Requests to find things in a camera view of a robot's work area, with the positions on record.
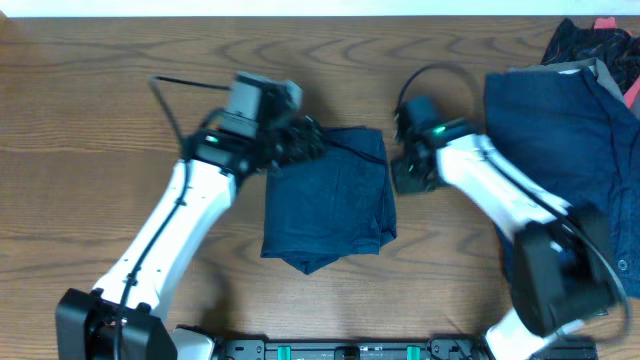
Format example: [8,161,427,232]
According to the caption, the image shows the navy blue shorts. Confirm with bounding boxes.
[261,127,397,275]

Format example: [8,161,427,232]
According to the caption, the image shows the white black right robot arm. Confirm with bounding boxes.
[391,117,633,359]

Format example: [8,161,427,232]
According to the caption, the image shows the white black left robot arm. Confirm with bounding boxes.
[55,117,325,359]

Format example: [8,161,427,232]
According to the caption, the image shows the dark blue clothes pile shorts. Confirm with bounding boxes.
[484,70,639,297]

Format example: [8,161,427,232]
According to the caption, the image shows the black patterned garment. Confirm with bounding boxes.
[540,18,639,93]

